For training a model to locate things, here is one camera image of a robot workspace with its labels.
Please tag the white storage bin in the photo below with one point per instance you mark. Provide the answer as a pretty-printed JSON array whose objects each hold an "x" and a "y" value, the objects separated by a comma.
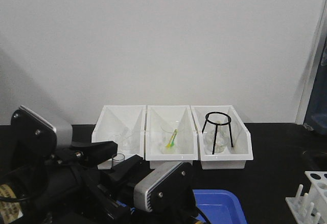
[
  {"x": 187, "y": 140},
  {"x": 114, "y": 118},
  {"x": 231, "y": 158}
]

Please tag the clear glass test tube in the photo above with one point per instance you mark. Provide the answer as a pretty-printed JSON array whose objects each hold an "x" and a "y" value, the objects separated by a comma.
[{"x": 116, "y": 159}]

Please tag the left white storage bin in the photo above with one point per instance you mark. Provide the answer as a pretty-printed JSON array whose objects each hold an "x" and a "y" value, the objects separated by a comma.
[{"x": 114, "y": 118}]

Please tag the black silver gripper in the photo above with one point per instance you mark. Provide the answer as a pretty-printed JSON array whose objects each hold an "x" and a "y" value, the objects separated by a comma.
[{"x": 51, "y": 171}]

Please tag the white test tube rack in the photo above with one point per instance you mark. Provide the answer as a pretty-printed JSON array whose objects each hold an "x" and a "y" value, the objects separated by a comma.
[{"x": 310, "y": 207}]

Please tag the blue plastic tray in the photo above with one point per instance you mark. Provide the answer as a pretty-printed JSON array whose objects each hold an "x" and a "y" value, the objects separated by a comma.
[{"x": 217, "y": 206}]

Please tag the black sink basin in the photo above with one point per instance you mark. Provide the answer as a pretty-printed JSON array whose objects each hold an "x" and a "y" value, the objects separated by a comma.
[{"x": 315, "y": 159}]

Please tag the glassware in left bin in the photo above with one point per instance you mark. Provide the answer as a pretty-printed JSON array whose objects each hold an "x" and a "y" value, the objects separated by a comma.
[{"x": 124, "y": 140}]

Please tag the beaker in middle bin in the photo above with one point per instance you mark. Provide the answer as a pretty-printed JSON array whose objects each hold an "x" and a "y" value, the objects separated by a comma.
[{"x": 169, "y": 136}]

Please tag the middle white storage bin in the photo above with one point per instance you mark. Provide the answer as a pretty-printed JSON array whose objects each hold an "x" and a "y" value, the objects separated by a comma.
[{"x": 187, "y": 140}]

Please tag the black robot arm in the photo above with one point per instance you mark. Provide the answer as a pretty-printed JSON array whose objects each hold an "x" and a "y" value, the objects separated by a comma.
[{"x": 57, "y": 180}]

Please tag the black wire tripod stand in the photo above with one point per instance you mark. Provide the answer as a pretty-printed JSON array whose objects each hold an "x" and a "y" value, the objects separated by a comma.
[{"x": 219, "y": 118}]

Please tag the right white storage bin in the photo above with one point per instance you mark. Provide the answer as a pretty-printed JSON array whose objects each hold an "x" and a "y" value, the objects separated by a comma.
[{"x": 231, "y": 158}]

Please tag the glass flask in right bin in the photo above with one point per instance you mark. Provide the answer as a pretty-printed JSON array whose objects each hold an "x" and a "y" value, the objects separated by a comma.
[{"x": 217, "y": 139}]

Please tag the grey pegboard drying rack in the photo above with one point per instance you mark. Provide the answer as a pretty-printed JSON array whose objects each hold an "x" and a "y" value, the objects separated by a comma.
[{"x": 315, "y": 118}]

